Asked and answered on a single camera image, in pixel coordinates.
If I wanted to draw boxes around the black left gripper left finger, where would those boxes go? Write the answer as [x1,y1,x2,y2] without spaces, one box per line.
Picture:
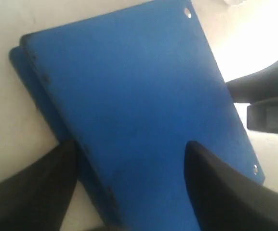
[0,141,77,231]

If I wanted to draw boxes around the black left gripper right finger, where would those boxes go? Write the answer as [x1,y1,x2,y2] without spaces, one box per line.
[184,141,278,231]

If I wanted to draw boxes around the blue notebook binder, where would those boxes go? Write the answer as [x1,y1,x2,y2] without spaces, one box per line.
[9,0,265,231]

